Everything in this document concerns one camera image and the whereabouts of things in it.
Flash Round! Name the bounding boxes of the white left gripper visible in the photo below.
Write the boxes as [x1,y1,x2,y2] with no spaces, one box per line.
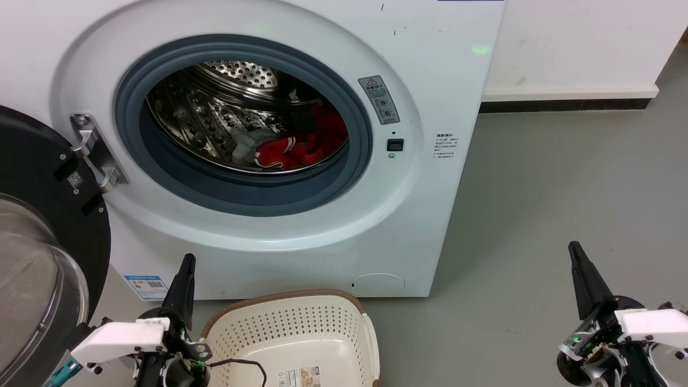
[71,254,196,372]

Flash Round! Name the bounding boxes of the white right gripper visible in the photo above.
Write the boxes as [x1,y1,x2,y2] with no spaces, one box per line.
[569,241,688,359]

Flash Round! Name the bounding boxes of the red garment with white stripes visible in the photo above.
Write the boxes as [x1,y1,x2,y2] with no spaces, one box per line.
[254,102,350,171]

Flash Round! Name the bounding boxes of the cream perforated laundry basket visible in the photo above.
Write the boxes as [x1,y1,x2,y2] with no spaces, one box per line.
[200,289,381,387]

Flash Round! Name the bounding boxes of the white printed product label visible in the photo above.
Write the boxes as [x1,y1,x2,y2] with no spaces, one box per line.
[277,367,322,387]

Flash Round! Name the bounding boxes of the stainless steel washing machine drum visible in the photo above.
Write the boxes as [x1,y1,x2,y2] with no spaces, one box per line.
[146,60,350,174]

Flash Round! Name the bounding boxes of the black washer door with glass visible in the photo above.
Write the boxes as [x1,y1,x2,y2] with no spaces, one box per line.
[0,105,112,387]

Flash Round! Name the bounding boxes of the blue white energy label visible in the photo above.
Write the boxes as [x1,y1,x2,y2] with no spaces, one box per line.
[124,275,169,301]

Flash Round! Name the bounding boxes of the grey rubber door gasket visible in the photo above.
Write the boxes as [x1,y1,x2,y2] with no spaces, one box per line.
[114,34,374,217]

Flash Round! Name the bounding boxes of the metal door hinge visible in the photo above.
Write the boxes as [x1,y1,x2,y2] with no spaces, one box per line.
[70,112,130,193]

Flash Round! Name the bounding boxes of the white front-load washing machine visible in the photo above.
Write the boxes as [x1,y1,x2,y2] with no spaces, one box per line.
[0,0,507,300]

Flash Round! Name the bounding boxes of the black baseboard strip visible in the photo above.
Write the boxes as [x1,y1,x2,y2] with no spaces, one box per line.
[479,98,651,113]

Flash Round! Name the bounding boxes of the round filter cover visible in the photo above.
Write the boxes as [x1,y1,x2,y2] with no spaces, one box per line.
[349,273,406,297]

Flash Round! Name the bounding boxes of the small printed text label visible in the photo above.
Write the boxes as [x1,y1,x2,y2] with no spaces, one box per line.
[433,132,460,161]

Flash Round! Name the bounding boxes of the grey warning sticker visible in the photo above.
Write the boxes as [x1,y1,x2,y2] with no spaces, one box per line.
[358,75,400,125]

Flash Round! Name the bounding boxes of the thin black cable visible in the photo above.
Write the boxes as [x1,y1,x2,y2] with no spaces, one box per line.
[207,359,268,387]

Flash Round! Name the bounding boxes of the teal left camera connector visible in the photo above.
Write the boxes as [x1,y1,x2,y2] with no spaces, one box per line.
[46,359,82,387]

